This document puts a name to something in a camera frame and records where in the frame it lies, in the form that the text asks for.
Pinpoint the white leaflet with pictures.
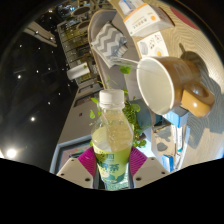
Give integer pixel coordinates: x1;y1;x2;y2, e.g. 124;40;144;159
137;31;170;58

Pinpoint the blue and white box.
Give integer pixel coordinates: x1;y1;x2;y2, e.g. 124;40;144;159
161;154;176;173

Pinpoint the grey chevron cushion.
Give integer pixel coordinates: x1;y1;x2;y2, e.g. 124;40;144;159
90;21;129;69

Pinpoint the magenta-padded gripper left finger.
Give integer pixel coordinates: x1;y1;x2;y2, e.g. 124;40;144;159
55;146;100;189

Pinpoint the window with festive decals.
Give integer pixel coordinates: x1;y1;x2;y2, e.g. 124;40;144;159
49;134;98;174

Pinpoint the white cardboard box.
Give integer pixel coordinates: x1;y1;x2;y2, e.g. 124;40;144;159
123;3;174;37

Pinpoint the tan ceramic mug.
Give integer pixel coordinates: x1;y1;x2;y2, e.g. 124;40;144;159
135;55;215;118

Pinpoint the white cylindrical column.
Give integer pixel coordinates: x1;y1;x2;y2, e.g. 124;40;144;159
66;62;91;82

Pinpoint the group of ceiling spotlights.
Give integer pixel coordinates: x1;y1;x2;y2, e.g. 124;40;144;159
6;29;54;161

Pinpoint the clear green-labelled drink bottle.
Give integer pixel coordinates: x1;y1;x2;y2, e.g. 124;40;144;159
90;88;134;191

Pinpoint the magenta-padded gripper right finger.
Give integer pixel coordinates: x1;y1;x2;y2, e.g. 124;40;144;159
128;146;171;188

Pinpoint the small blue white carton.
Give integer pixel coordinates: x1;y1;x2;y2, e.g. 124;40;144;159
163;108;191;128

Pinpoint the green potted plant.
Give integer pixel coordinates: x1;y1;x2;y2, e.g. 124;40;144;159
89;64;153;149

